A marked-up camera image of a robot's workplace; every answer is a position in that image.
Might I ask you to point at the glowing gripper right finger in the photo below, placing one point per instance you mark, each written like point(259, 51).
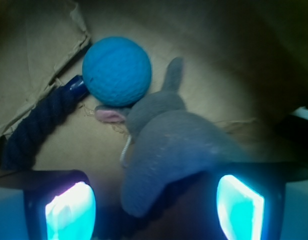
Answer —
point(257, 201)

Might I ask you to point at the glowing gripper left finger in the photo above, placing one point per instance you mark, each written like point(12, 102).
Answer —
point(46, 205)

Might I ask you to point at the gray plush animal toy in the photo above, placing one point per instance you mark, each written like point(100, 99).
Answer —
point(170, 143)

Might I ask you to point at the brown paper bag bin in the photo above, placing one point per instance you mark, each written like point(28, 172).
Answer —
point(246, 61)

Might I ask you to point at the blue textured rubber ball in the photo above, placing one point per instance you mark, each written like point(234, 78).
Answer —
point(117, 71)

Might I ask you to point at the navy blue rope toy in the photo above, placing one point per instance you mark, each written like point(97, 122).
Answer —
point(27, 139)

